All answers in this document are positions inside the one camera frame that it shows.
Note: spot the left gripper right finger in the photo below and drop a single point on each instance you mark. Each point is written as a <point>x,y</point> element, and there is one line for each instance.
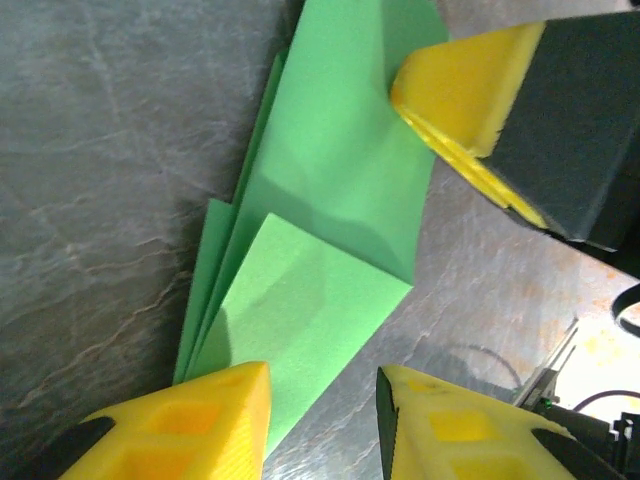
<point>450,430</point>

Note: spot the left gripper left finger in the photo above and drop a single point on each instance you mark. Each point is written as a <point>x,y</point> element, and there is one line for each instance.
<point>200,425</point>

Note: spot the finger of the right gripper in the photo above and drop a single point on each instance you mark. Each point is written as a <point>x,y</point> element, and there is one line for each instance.
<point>475,85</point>
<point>470,170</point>

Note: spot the green paper sheet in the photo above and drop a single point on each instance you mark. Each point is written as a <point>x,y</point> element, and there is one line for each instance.
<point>340,125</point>

